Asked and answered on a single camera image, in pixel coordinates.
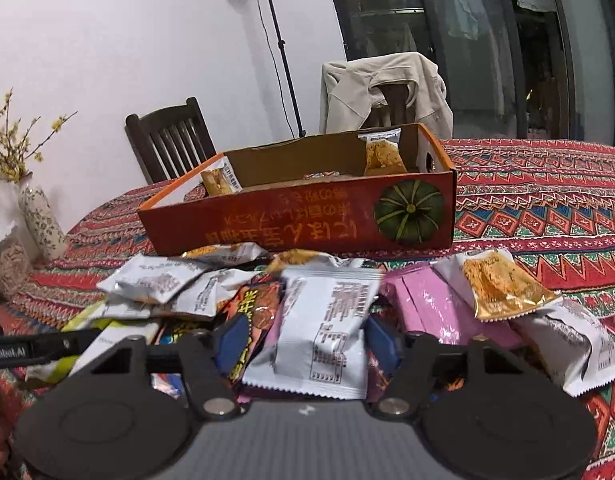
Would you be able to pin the pale patterned container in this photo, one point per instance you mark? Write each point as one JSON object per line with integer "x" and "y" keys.
{"x": 7, "y": 270}

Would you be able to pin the black tripod stand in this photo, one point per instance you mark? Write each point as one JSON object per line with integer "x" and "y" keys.
{"x": 282, "y": 55}

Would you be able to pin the chair with beige jacket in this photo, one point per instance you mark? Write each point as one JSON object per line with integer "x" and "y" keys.
{"x": 347, "y": 95}

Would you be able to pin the gold window snack packet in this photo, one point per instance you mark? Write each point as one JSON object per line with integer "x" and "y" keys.
{"x": 218, "y": 180}
{"x": 382, "y": 152}
{"x": 502, "y": 285}

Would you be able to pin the orange cardboard box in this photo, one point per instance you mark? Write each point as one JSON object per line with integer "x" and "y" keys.
{"x": 297, "y": 220}

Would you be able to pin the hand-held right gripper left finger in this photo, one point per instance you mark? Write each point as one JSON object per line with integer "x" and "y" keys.
{"x": 233, "y": 345}

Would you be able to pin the patterned red tablecloth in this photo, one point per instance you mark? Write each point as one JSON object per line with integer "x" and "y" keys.
{"x": 537, "y": 200}

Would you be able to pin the dark wooden chair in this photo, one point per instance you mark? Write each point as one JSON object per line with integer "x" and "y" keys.
{"x": 167, "y": 140}

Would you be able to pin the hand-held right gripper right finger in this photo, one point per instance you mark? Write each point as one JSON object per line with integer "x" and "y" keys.
{"x": 382, "y": 342}

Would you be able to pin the pink snack packet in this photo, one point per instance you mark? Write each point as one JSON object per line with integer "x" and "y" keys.
{"x": 437, "y": 310}

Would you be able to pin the wooden chair under jacket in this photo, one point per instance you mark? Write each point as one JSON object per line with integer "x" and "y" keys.
{"x": 390, "y": 105}

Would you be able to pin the yellow flower branches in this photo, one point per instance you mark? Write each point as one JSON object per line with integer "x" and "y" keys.
{"x": 9, "y": 155}

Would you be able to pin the glass sliding door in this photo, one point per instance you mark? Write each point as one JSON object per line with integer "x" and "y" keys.
{"x": 462, "y": 35}

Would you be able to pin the red black snack packet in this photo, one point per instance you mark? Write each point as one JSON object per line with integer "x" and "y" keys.
{"x": 252, "y": 315}

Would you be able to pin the green white snack packet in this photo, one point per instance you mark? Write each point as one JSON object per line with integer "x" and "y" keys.
{"x": 117, "y": 340}

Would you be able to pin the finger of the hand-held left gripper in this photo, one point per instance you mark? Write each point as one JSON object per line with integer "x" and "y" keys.
{"x": 74, "y": 341}

